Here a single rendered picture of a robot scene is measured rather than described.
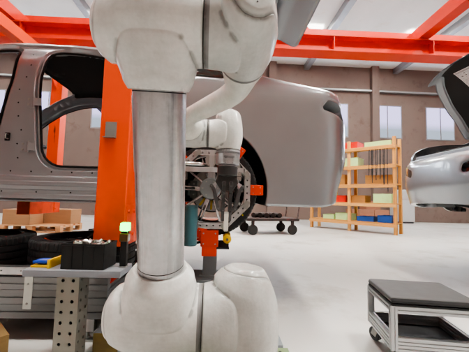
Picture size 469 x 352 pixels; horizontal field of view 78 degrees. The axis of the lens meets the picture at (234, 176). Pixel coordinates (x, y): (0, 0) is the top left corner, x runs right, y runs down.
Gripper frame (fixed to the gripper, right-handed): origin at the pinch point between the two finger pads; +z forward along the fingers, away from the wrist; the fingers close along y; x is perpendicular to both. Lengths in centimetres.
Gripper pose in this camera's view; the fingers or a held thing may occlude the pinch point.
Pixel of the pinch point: (225, 221)
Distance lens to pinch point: 107.1
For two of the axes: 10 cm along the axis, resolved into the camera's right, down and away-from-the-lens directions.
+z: -0.3, 10.0, -0.8
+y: 9.9, 0.4, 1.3
